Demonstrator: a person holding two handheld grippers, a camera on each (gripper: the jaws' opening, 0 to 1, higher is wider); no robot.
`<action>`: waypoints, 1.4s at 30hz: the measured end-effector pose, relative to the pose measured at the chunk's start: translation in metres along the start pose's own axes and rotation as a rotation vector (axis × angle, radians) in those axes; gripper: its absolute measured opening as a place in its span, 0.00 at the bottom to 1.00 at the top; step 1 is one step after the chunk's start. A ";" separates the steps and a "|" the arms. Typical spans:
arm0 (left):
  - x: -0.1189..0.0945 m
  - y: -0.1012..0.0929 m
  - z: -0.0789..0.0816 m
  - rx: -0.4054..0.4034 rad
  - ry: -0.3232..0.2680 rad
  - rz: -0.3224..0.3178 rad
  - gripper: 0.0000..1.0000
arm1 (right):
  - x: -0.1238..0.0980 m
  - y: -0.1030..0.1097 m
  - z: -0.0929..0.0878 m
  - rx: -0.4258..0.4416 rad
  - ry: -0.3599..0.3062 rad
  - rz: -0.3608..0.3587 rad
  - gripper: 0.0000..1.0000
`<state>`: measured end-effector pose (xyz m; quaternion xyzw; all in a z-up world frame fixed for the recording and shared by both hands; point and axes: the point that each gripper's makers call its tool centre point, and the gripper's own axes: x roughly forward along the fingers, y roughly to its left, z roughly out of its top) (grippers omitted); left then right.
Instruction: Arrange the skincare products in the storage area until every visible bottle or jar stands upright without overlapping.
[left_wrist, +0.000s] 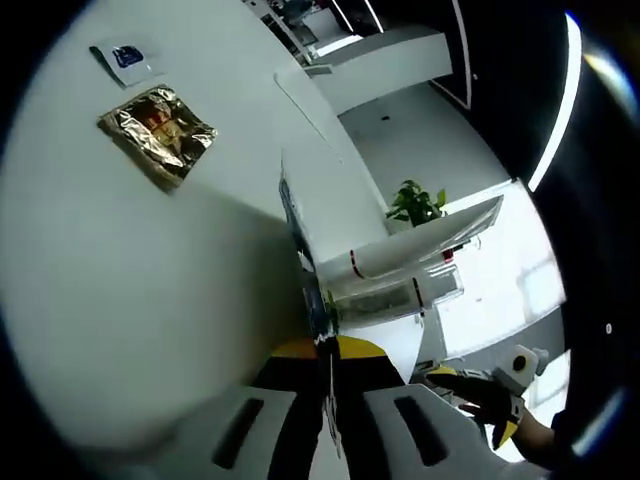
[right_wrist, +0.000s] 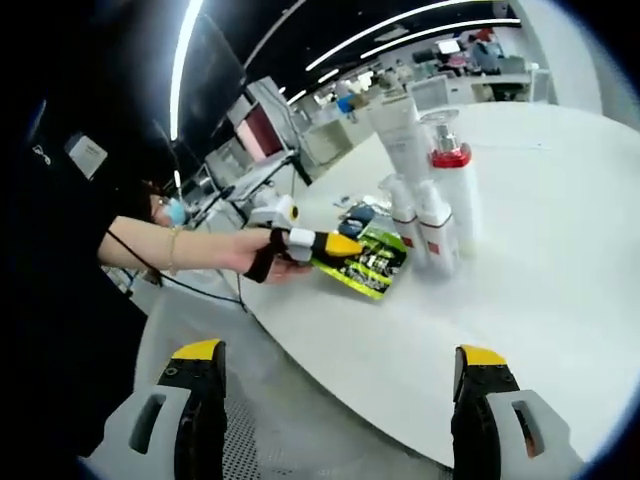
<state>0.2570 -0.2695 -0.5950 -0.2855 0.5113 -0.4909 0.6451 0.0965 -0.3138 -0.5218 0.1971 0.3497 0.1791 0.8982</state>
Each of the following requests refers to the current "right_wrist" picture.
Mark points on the tall white skincare pump bottle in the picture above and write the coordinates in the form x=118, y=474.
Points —
x=460, y=200

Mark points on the red screen monitor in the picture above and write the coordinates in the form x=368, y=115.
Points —
x=260, y=130

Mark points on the small red-label skincare bottle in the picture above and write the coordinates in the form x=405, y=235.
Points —
x=440, y=240
x=402, y=220

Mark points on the white background chair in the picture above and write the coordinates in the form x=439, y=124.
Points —
x=429, y=94

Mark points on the green black skincare sachet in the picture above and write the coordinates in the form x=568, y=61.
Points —
x=375, y=272

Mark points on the grey chest-worn device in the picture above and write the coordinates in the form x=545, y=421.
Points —
x=86, y=156

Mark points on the person in dark shirt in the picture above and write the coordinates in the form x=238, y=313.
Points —
x=50, y=300

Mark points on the white mesh office chair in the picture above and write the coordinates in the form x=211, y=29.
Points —
x=280, y=425

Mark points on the white office desk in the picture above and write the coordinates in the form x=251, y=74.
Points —
x=250, y=175

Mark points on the white skincare tube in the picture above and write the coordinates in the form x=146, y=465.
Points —
x=400, y=135

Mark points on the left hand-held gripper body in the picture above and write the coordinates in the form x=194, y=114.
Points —
x=272, y=212

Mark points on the person's left hand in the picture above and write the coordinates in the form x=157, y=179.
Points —
x=280, y=270

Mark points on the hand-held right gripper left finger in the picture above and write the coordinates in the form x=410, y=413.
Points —
x=200, y=400

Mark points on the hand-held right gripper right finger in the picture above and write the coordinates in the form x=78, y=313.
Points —
x=480, y=400

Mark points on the ceiling light strip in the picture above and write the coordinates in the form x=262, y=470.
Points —
x=400, y=31
x=440, y=37

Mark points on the long curved ceiling light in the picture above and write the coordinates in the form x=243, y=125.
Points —
x=186, y=60

